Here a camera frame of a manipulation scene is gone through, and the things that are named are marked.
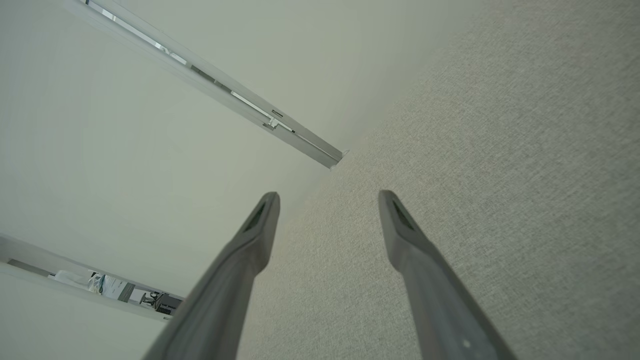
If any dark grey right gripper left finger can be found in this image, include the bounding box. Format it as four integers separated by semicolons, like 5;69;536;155
142;191;281;360

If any grey frame post left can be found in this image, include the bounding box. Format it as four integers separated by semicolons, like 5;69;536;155
0;232;186;322

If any grey double partition post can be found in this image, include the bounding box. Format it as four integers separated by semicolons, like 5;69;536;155
65;0;347;170

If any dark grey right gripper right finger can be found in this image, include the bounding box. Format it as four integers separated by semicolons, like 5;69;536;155
378;190;518;360

